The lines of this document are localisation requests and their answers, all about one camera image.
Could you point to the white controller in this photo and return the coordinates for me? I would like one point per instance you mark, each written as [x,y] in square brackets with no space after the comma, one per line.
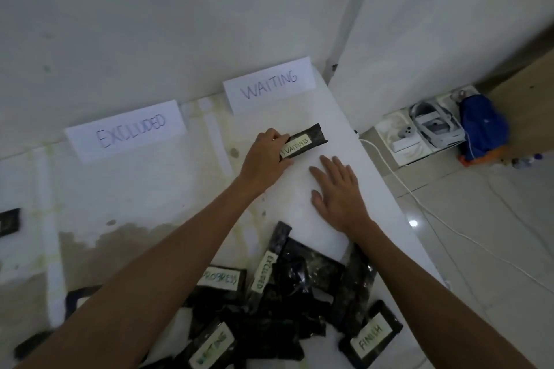
[404,132]

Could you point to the person's left forearm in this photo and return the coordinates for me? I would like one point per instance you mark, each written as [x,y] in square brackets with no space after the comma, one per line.
[151,278]

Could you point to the black flat packet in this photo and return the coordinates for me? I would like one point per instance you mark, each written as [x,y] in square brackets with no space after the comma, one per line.
[8,222]

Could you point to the blue bag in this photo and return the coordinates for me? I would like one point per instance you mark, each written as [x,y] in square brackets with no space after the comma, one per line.
[482,126]

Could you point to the wooden cabinet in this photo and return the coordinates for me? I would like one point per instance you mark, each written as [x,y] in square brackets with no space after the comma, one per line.
[526,100]

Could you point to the white headset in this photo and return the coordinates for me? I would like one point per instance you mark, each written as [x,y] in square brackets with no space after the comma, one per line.
[435,124]

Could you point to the person's left thumb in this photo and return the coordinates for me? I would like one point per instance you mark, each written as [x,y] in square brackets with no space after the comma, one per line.
[283,162]

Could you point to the person's right thumb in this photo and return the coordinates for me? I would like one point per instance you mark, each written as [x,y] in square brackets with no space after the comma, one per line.
[317,203]

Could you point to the person's right forearm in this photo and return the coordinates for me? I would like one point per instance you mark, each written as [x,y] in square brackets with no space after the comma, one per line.
[433,308]

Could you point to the white paper sign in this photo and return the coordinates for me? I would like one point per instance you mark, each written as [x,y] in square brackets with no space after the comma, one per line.
[130,131]
[270,84]

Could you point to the white open box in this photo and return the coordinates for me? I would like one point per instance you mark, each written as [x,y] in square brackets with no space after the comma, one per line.
[402,150]

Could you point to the pile of black packets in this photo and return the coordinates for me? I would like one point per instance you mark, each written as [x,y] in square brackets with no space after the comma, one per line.
[298,299]

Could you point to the orange object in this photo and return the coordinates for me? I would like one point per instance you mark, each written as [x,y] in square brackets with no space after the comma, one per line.
[480,157]

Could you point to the black labelled packet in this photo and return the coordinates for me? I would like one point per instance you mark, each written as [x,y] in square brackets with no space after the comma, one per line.
[305,141]

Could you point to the person's left hand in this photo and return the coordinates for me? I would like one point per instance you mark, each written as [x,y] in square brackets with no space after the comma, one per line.
[262,161]

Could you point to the person's right little finger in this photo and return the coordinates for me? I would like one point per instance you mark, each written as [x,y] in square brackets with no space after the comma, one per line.
[354,182]

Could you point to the person's right middle finger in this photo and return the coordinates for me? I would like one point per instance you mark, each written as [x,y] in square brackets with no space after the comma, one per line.
[331,169]

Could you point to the person's right hand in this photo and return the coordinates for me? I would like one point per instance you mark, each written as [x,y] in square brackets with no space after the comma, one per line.
[342,204]

